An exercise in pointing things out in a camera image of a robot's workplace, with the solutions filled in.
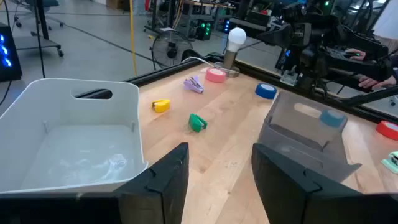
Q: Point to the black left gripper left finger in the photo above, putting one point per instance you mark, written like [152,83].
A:
[161,193]

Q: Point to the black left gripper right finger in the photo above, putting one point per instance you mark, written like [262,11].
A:
[289,196]

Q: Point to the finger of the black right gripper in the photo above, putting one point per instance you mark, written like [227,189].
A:
[278,36]

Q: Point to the dark blue tape roll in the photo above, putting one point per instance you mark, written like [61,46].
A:
[266,91]

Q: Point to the pink tape roll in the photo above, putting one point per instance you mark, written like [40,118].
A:
[215,75]

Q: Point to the green mini stapler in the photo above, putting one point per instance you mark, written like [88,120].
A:
[196,122]

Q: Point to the yellow mini stapler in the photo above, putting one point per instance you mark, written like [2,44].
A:
[160,105]

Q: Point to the light blue tape roll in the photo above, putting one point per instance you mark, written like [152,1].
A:
[332,118]

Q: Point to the teal clip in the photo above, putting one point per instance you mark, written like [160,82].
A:
[392,161]

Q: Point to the red tape roll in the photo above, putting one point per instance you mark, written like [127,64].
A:
[388,130]

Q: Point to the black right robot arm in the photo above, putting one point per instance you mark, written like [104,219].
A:
[311,59]

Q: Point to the white light bulb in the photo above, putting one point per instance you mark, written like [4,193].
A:
[237,37]

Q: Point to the backlit keyboard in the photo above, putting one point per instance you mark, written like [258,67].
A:
[337,53]

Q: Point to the person's hand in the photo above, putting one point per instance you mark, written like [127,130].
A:
[354,53]
[373,82]

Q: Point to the dark grey desk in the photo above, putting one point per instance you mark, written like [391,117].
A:
[357,67]

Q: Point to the smoky transparent plastic bin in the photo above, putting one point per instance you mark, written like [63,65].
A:
[289,124]

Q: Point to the computer with green lights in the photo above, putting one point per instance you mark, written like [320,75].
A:
[204,30]

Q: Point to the person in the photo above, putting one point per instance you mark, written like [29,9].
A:
[387,21]

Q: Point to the light grey plastic bin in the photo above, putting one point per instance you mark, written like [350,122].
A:
[102,118]

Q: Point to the black floor fan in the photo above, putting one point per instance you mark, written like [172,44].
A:
[172,49]

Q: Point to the computer tower with blue lights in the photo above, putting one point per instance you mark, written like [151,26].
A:
[11,62]

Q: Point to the black rolling stand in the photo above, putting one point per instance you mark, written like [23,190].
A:
[42,18]

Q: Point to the white arm base bracket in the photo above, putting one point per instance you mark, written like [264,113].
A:
[289,78]

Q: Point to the black aluminium table frame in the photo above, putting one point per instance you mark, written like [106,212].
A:
[161,72]

